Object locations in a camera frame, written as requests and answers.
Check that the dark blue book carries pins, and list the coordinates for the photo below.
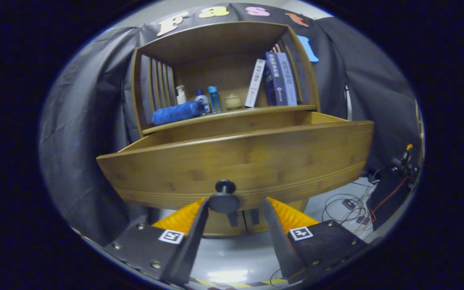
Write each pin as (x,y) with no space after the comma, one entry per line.
(276,80)

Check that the white pump bottle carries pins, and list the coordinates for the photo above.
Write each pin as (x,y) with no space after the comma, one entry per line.
(181,98)

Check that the white book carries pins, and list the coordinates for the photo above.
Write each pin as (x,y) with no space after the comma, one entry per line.
(255,82)

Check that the black equipment case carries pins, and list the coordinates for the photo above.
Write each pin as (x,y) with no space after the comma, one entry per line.
(389,193)

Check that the light blue book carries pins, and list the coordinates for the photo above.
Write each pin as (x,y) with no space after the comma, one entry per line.
(289,80)

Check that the wooden cabinet door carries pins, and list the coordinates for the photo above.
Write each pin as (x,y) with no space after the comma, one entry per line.
(216,225)
(262,227)

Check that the black backdrop cloth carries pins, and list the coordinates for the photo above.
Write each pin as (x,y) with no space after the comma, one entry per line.
(79,121)

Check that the wooden cabinet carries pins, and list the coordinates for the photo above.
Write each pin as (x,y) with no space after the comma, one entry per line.
(224,76)

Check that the orange tipped tool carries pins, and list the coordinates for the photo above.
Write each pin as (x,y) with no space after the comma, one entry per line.
(408,148)

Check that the wooden countertop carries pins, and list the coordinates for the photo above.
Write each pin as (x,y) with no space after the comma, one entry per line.
(236,113)

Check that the clear blue bottle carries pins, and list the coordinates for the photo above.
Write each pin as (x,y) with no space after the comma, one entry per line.
(214,100)

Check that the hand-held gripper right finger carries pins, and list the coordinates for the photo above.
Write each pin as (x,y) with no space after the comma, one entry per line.
(280,241)

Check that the folded blue towel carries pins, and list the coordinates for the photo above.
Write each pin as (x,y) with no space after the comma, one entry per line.
(175,113)

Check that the beige lidded teacup with saucer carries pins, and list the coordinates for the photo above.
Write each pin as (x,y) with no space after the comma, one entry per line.
(233,102)

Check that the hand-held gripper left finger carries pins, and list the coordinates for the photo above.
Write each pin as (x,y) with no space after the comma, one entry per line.
(193,241)

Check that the white bottle blue cap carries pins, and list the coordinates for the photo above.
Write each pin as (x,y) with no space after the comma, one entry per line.
(201,98)

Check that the wooden drawer with black knob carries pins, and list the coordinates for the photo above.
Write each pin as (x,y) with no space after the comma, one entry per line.
(256,161)

